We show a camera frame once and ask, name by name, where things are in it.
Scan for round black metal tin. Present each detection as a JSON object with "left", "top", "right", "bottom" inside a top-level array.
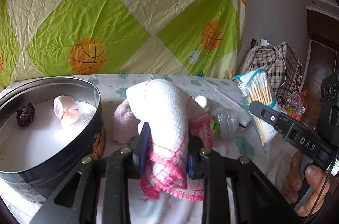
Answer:
[{"left": 1, "top": 77, "right": 106, "bottom": 203}]

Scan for pink-edged white knitted cloth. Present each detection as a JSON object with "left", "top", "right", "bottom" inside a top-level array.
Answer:
[{"left": 126, "top": 79, "right": 214, "bottom": 202}]

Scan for red plastic snack bag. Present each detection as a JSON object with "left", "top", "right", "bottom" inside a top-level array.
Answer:
[{"left": 278, "top": 90, "right": 308, "bottom": 121}]

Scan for white bottle in plastic bag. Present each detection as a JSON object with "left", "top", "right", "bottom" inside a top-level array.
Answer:
[{"left": 195, "top": 95, "right": 239, "bottom": 140}]

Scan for green cream sports-print sheet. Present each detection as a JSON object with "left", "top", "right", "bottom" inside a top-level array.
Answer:
[{"left": 1, "top": 0, "right": 246, "bottom": 87}]

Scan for pale pink soft cloth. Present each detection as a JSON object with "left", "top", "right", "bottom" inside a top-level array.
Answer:
[{"left": 53, "top": 95, "right": 81, "bottom": 127}]

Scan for plaid checked storage bag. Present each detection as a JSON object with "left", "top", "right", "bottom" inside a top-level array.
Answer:
[{"left": 237, "top": 42, "right": 302, "bottom": 98}]

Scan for white charger plug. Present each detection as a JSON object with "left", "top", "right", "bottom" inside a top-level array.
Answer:
[{"left": 260, "top": 39, "right": 268, "bottom": 47}]

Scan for purple velvet scrunchie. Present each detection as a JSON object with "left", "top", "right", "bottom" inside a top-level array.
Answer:
[{"left": 16, "top": 102, "right": 35, "bottom": 127}]

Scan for white charger cable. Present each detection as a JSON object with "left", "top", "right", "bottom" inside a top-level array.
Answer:
[{"left": 267, "top": 42, "right": 288, "bottom": 93}]

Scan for person's right hand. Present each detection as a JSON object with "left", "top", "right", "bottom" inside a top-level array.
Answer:
[{"left": 281, "top": 151, "right": 332, "bottom": 218}]

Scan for cotton swab pack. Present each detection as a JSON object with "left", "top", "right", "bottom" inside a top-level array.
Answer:
[{"left": 233, "top": 69, "right": 280, "bottom": 148}]

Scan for cloud-print white tablecloth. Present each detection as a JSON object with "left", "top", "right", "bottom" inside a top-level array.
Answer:
[{"left": 1, "top": 74, "right": 296, "bottom": 223}]

